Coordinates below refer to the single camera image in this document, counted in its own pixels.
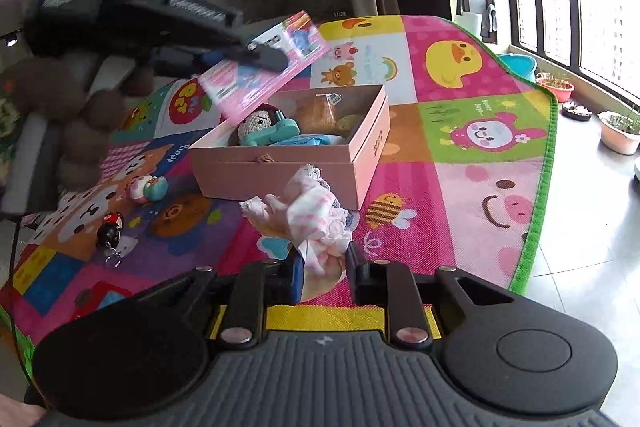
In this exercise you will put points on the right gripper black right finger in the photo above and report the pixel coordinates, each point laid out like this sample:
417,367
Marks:
389,285

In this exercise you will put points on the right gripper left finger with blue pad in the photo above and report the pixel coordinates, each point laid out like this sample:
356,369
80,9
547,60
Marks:
248,296

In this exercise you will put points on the pink white lace cloth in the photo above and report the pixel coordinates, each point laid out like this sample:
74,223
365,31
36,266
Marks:
307,215

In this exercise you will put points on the pink picture book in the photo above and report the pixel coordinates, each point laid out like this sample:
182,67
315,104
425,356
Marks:
238,85

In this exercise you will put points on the crochet doll red hat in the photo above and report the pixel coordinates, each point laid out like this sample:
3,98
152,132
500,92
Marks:
262,117

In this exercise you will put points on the blue white mask packet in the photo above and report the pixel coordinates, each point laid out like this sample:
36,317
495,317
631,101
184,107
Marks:
312,140

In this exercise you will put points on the pink green pig toy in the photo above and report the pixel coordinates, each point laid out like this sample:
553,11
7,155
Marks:
147,188

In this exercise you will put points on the black red doll keychain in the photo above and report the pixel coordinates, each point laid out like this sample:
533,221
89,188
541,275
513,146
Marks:
108,238

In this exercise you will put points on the teal plastic holder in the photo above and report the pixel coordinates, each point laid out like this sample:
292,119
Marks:
284,129

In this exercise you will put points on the bread bun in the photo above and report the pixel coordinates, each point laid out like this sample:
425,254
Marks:
315,114

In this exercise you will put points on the yellow cat toy case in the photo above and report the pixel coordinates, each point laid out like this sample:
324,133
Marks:
348,124

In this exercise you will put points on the left hand dark glove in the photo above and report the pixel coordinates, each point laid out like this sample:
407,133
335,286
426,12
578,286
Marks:
48,87

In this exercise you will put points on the pink cardboard box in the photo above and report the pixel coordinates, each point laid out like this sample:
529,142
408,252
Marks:
242,172

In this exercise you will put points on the colourful cartoon play mat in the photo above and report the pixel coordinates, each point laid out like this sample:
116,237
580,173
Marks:
463,179

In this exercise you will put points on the teal basin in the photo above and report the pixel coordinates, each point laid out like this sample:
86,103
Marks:
519,64

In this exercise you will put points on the red flower pot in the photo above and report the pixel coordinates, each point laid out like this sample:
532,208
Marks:
561,88

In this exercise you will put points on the white flower pot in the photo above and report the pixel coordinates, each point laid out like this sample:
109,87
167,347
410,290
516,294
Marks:
620,131

